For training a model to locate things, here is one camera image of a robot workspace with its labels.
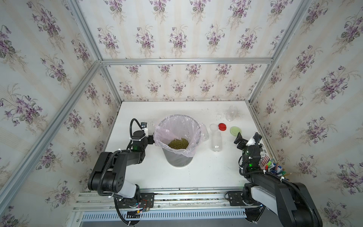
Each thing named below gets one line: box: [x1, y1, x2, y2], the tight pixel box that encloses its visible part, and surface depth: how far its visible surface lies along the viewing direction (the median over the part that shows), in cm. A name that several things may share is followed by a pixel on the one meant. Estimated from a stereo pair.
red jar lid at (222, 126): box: [218, 122, 227, 131], surface depth 106 cm
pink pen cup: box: [267, 162, 284, 177], surface depth 75 cm
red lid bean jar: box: [210, 130, 223, 153], surface depth 95 cm
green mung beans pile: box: [167, 138, 189, 149], surface depth 94 cm
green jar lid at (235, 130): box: [229, 126, 242, 137], surface depth 104 cm
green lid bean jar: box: [199, 123, 210, 142], surface depth 73 cm
